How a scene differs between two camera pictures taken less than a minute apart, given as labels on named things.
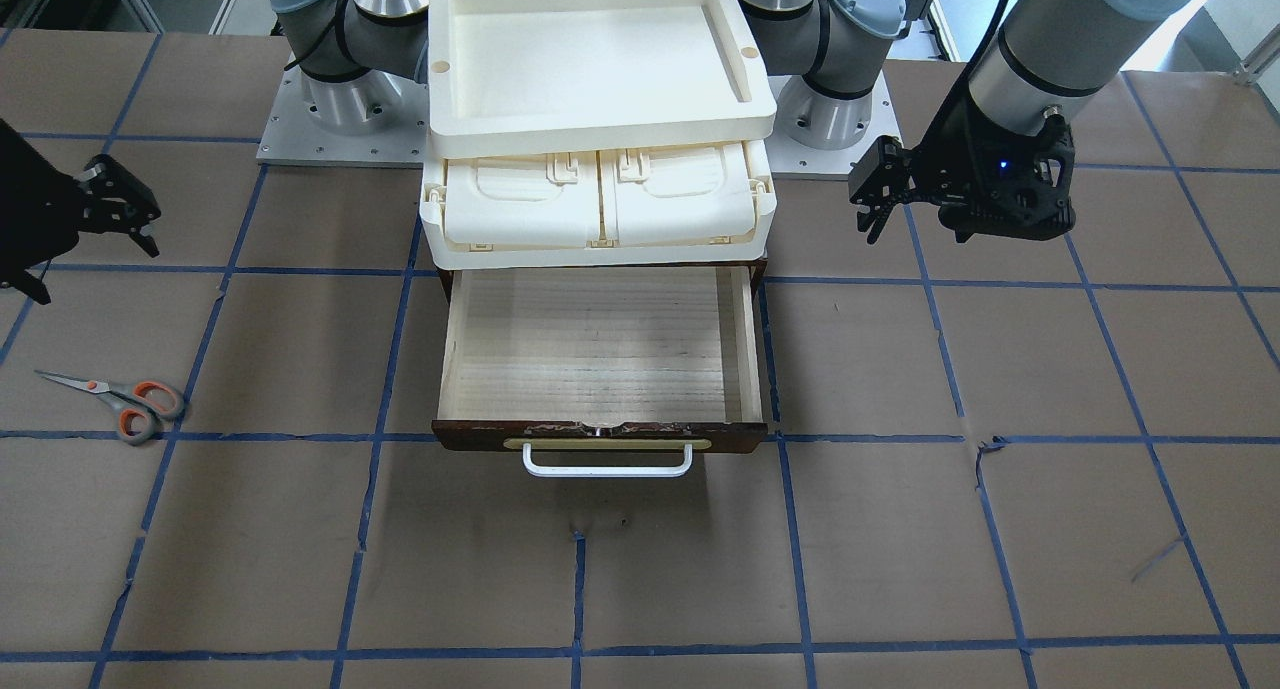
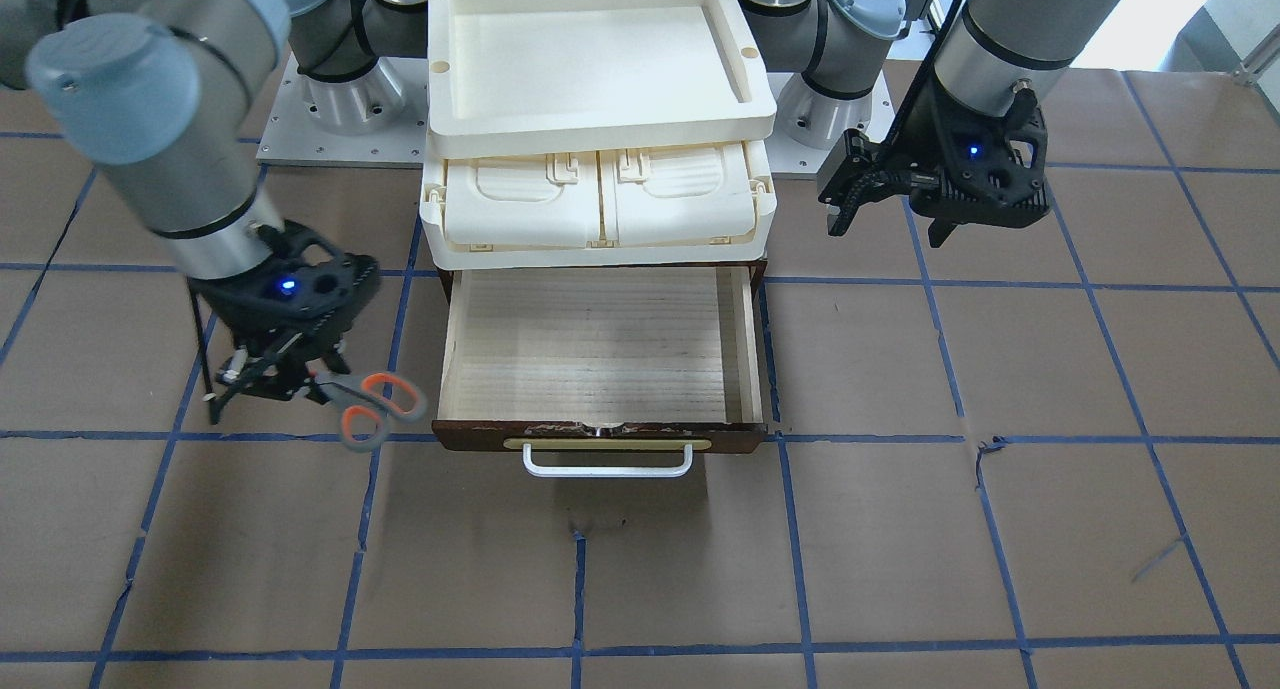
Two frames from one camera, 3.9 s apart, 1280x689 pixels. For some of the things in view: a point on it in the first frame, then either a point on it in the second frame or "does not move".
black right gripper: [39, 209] to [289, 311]
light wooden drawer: [599, 353] does not move
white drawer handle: [606, 472] does not move
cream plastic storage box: [599, 211] does not move
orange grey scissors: [137, 405] to [364, 425]
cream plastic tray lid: [543, 63] does not move
